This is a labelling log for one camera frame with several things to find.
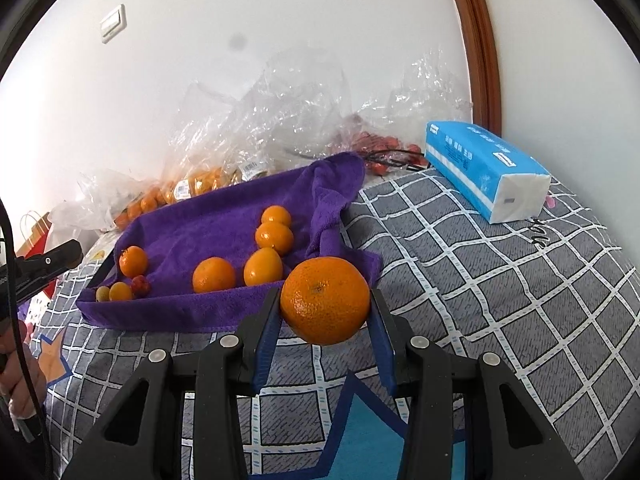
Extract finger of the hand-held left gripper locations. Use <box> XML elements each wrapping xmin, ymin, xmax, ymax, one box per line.
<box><xmin>14</xmin><ymin>239</ymin><xmax>83</xmax><ymax>305</ymax></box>

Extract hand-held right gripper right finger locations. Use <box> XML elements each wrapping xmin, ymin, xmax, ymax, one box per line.
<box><xmin>369</xmin><ymin>289</ymin><xmax>586</xmax><ymax>480</ymax></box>

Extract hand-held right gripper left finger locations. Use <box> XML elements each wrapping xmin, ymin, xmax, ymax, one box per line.
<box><xmin>60</xmin><ymin>287</ymin><xmax>282</xmax><ymax>480</ymax></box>

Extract black tray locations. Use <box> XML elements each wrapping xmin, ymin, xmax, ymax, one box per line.
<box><xmin>92</xmin><ymin>255</ymin><xmax>121</xmax><ymax>291</ymax></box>

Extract large mandarin orange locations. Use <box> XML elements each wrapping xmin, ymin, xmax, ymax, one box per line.
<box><xmin>280</xmin><ymin>256</ymin><xmax>372</xmax><ymax>346</ymax></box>

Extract oval mandarin orange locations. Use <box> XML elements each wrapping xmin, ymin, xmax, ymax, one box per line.
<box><xmin>243</xmin><ymin>246</ymin><xmax>285</xmax><ymax>287</ymax></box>

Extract small mandarin orange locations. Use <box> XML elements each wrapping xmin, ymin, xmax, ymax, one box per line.
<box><xmin>261</xmin><ymin>205</ymin><xmax>292</xmax><ymax>226</ymax></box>
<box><xmin>255</xmin><ymin>221</ymin><xmax>295</xmax><ymax>256</ymax></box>

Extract bag of small yellow fruits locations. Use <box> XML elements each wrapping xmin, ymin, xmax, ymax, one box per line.
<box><xmin>232</xmin><ymin>157</ymin><xmax>276</xmax><ymax>181</ymax></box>

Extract person's left hand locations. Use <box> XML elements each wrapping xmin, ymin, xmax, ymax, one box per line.
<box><xmin>0</xmin><ymin>320</ymin><xmax>47</xmax><ymax>421</ymax></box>

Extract red paper bag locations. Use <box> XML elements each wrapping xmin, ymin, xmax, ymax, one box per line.
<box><xmin>22</xmin><ymin>232</ymin><xmax>58</xmax><ymax>306</ymax></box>

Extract brown paper bag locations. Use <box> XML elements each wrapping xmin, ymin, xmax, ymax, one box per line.
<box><xmin>19</xmin><ymin>210</ymin><xmax>53</xmax><ymax>248</ymax></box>

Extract white plastic bag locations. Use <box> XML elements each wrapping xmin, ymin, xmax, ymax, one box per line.
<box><xmin>50</xmin><ymin>199</ymin><xmax>108</xmax><ymax>235</ymax></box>

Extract fruit-printed cardboard box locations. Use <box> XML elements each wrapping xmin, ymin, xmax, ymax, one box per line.
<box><xmin>82</xmin><ymin>232</ymin><xmax>119</xmax><ymax>266</ymax></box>

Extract bagged mandarin oranges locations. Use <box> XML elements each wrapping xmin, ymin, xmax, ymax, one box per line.
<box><xmin>114</xmin><ymin>184</ymin><xmax>173</xmax><ymax>232</ymax></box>

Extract grey checked star blanket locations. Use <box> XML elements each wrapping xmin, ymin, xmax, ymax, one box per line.
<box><xmin>30</xmin><ymin>167</ymin><xmax>626</xmax><ymax>480</ymax></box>

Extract purple towel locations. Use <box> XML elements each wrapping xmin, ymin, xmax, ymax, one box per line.
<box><xmin>76</xmin><ymin>152</ymin><xmax>383</xmax><ymax>333</ymax></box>

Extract labelled bag mandarin oranges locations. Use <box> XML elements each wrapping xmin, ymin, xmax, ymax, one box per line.
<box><xmin>172</xmin><ymin>166</ymin><xmax>241</xmax><ymax>203</ymax></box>

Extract blue tissue pack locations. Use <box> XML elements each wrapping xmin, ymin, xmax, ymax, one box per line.
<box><xmin>424</xmin><ymin>120</ymin><xmax>552</xmax><ymax>225</ymax></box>

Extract cherry tomatoes on vine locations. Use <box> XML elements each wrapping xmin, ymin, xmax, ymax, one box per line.
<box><xmin>345</xmin><ymin>115</ymin><xmax>432</xmax><ymax>176</ymax></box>

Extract clear plastic bag with label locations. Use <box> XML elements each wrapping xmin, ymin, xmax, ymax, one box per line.
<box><xmin>162</xmin><ymin>47</ymin><xmax>351</xmax><ymax>206</ymax></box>

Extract crumpled clear plastic bag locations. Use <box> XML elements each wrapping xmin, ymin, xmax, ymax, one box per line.
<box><xmin>330</xmin><ymin>47</ymin><xmax>473</xmax><ymax>176</ymax></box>

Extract black cable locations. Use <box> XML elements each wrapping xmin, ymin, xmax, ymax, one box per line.
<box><xmin>0</xmin><ymin>197</ymin><xmax>53</xmax><ymax>480</ymax></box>

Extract white light switch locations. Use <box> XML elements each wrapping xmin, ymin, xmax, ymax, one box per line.
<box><xmin>99</xmin><ymin>4</ymin><xmax>127</xmax><ymax>45</ymax></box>

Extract brown wooden door frame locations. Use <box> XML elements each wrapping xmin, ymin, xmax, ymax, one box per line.
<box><xmin>440</xmin><ymin>0</ymin><xmax>502</xmax><ymax>136</ymax></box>

